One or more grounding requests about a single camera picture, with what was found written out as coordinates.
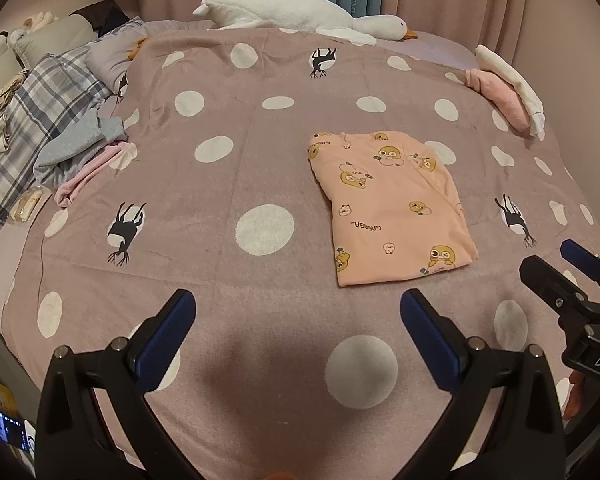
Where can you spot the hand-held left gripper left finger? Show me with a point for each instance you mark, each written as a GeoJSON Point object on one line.
{"type": "Point", "coordinates": [165, 345]}

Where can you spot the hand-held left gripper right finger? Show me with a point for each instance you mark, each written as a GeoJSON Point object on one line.
{"type": "Point", "coordinates": [430, 347]}

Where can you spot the grey bed frame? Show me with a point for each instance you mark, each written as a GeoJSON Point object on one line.
{"type": "Point", "coordinates": [5, 360]}

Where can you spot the smartphone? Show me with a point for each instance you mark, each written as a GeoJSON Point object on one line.
{"type": "Point", "coordinates": [5, 422]}

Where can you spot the patterned cloth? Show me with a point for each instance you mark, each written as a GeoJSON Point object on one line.
{"type": "Point", "coordinates": [7, 92]}

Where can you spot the plaid cloth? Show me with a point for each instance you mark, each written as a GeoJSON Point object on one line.
{"type": "Point", "coordinates": [45, 95]}

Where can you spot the grey pillow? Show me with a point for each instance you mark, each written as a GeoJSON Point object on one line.
{"type": "Point", "coordinates": [110, 55]}

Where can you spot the white folded cloth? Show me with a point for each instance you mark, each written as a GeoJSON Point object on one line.
{"type": "Point", "coordinates": [510, 75]}

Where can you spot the pink cartoon print shirt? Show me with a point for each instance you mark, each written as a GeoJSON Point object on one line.
{"type": "Point", "coordinates": [395, 220]}

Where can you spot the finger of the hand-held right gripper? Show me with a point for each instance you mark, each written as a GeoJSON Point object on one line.
{"type": "Point", "coordinates": [545, 280]}
{"type": "Point", "coordinates": [582, 257]}

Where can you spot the clear plastic packet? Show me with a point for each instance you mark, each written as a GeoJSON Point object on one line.
{"type": "Point", "coordinates": [27, 205]}

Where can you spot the mauve polka dot blanket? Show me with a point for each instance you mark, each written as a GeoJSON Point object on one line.
{"type": "Point", "coordinates": [230, 160]}

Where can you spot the mauve bed sheet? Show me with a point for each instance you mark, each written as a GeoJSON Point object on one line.
{"type": "Point", "coordinates": [10, 270]}

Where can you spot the grey garment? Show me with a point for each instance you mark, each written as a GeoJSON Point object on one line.
{"type": "Point", "coordinates": [80, 135]}

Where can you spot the dark brown pillow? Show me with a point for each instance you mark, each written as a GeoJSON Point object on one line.
{"type": "Point", "coordinates": [102, 15]}

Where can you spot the white goose plush toy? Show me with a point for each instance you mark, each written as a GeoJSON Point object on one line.
{"type": "Point", "coordinates": [280, 7]}

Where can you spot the pink folded cloth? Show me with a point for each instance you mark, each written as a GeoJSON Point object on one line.
{"type": "Point", "coordinates": [500, 92]}

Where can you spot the small white plush toy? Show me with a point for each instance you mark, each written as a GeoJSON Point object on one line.
{"type": "Point", "coordinates": [17, 35]}

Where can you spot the person's right hand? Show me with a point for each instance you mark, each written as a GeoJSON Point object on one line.
{"type": "Point", "coordinates": [575, 400]}

